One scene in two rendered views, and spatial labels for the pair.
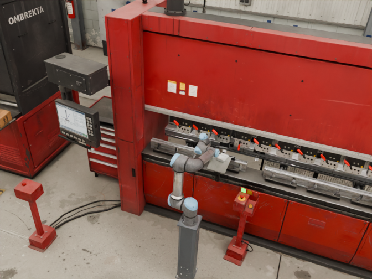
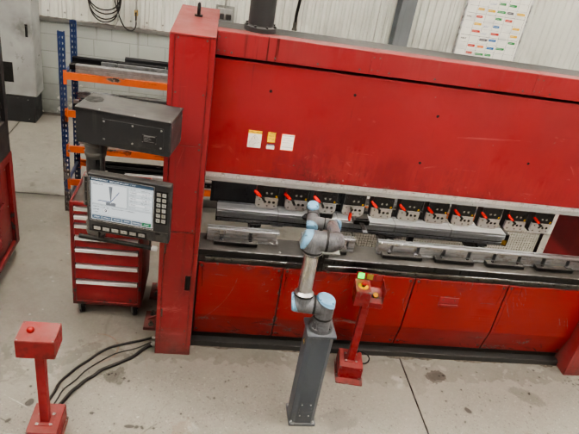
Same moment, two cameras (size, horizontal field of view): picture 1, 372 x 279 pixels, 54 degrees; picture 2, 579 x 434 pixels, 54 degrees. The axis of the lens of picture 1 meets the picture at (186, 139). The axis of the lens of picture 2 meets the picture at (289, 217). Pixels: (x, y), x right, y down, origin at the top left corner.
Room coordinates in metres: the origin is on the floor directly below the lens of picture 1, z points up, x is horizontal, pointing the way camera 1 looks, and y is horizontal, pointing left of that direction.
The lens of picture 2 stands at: (-0.01, 1.50, 3.00)
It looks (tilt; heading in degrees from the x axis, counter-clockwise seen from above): 29 degrees down; 331
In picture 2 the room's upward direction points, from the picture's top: 10 degrees clockwise
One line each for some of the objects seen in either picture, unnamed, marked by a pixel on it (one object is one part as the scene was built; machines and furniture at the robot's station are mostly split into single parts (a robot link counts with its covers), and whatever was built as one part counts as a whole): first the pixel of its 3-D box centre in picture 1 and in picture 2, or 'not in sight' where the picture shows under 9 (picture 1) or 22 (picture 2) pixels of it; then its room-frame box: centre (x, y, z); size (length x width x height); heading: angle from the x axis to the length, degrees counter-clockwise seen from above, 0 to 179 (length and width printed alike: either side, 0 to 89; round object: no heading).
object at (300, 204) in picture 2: (203, 128); (295, 197); (3.02, -0.17, 1.26); 0.15 x 0.09 x 0.17; 71
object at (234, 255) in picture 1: (236, 250); (349, 366); (2.52, -0.59, 0.06); 0.25 x 0.20 x 0.12; 154
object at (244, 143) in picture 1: (243, 137); (352, 202); (2.89, -0.55, 1.26); 0.15 x 0.09 x 0.17; 71
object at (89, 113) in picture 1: (79, 121); (132, 204); (2.78, 0.97, 1.42); 0.45 x 0.12 x 0.36; 61
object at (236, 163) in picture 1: (227, 161); (326, 241); (2.93, -0.44, 0.92); 0.39 x 0.06 x 0.10; 71
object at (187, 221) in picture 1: (190, 216); (321, 320); (2.25, -0.07, 0.82); 0.15 x 0.15 x 0.10
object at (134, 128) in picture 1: (143, 113); (185, 189); (3.43, 0.48, 1.15); 0.85 x 0.25 x 2.30; 161
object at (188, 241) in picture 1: (187, 248); (309, 373); (2.25, -0.07, 0.39); 0.18 x 0.18 x 0.77; 72
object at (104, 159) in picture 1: (113, 142); (113, 247); (3.77, 0.92, 0.50); 0.50 x 0.50 x 1.00; 71
